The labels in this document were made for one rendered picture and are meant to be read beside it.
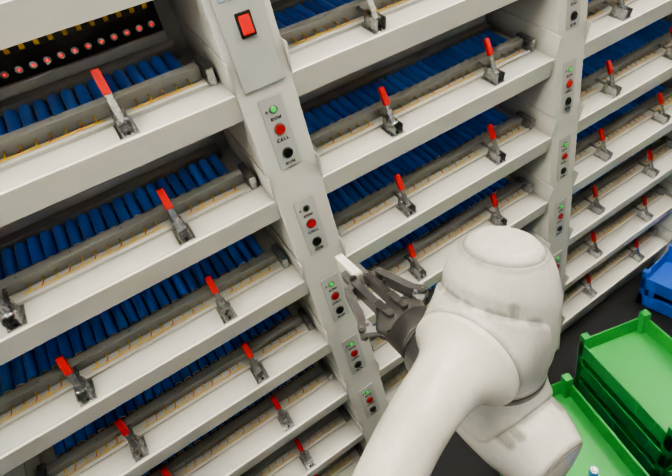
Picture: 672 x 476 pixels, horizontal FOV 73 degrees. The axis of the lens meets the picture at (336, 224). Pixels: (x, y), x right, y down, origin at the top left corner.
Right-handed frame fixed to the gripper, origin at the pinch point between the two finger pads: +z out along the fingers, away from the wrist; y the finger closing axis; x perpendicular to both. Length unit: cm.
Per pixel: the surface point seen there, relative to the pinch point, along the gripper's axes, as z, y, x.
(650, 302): 3, 112, -94
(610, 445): -27, 40, -64
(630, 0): 17, 98, 14
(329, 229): 11.9, 3.0, 0.8
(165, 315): 18.5, -30.6, -3.3
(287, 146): 11.7, 0.1, 20.2
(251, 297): 14.8, -15.4, -6.7
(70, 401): 15, -50, -7
